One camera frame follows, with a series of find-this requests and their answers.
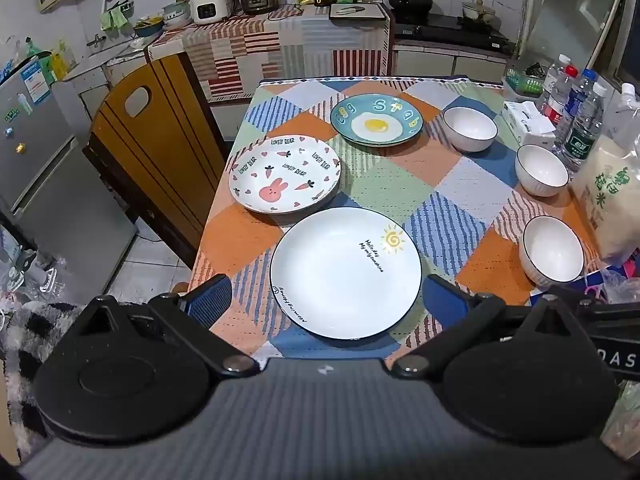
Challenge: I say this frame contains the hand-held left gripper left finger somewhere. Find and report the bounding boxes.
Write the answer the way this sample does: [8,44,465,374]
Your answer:
[75,274,261,379]

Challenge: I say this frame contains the water bottle with blue cap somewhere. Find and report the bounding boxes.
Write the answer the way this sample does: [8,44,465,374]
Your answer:
[565,69,599,126]

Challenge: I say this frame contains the white plate with sun print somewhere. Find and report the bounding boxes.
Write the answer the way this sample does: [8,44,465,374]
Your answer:
[269,206,423,342]

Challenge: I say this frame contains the clear bag of rice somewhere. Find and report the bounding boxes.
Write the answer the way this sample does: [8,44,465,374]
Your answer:
[570,82,640,266]

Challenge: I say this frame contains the white rice cooker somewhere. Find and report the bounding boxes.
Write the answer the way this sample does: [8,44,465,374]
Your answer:
[191,0,235,25]

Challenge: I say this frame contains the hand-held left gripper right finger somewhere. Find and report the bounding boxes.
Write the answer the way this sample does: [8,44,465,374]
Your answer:
[390,274,592,380]

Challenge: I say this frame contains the white bowl with dark rim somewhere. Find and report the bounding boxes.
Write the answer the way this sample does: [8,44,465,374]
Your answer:
[443,106,499,153]
[515,144,570,198]
[518,215,585,288]

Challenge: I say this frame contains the black gas stove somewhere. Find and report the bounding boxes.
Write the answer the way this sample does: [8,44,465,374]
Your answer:
[395,12,514,57]

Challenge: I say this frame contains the cutting board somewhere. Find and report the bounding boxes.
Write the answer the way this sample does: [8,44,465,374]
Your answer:
[329,3,391,22]

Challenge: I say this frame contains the glass door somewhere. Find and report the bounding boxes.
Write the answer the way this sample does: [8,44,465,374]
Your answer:
[520,0,640,86]

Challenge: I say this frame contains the cream pot with lid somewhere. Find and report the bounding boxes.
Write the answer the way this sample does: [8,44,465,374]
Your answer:
[461,0,497,24]

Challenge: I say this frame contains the blue serving bowl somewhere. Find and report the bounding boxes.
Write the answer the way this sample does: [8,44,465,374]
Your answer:
[134,16,165,39]

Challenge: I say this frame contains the colourful checked tablecloth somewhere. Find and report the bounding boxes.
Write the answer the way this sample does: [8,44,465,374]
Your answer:
[187,76,601,361]

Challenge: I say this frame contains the clear water bottle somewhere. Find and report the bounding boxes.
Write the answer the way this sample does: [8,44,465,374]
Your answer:
[541,54,571,106]

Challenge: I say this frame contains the black wok with lid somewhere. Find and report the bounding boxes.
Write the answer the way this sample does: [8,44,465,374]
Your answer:
[388,0,434,17]

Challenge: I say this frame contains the water bottle with green label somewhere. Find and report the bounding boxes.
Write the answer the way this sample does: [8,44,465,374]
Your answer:
[560,82,608,176]

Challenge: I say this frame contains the blue plate with egg print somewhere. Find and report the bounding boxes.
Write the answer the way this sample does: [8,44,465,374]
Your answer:
[329,93,424,148]

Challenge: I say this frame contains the green plastic basket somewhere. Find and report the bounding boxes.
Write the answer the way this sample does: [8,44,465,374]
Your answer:
[504,67,546,97]

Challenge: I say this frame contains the white plate with pink bunny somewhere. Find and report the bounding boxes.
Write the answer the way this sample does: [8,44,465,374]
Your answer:
[228,136,343,215]

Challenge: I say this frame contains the wooden chair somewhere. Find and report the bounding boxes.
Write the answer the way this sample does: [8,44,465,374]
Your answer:
[82,51,236,268]

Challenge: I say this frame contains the striped counter cloth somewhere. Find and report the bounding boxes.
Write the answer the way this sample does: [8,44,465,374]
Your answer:
[147,4,392,102]

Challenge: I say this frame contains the grey refrigerator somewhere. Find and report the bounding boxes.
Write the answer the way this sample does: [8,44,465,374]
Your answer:
[0,51,139,306]

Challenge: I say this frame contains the stack of dishes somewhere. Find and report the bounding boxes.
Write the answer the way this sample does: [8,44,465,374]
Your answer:
[162,1,194,28]

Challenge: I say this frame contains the water bottle with red cap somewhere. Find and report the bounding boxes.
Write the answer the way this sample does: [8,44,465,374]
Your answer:
[545,65,579,128]

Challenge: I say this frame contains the black and white rug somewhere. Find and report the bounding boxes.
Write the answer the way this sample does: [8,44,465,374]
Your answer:
[0,300,101,461]

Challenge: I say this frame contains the white tissue box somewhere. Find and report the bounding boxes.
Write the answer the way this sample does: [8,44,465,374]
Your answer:
[501,101,557,148]

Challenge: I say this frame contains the green cloth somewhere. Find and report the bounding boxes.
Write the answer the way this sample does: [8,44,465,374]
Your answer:
[100,5,129,32]

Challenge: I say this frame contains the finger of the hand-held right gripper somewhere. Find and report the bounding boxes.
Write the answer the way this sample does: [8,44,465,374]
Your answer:
[544,284,608,307]

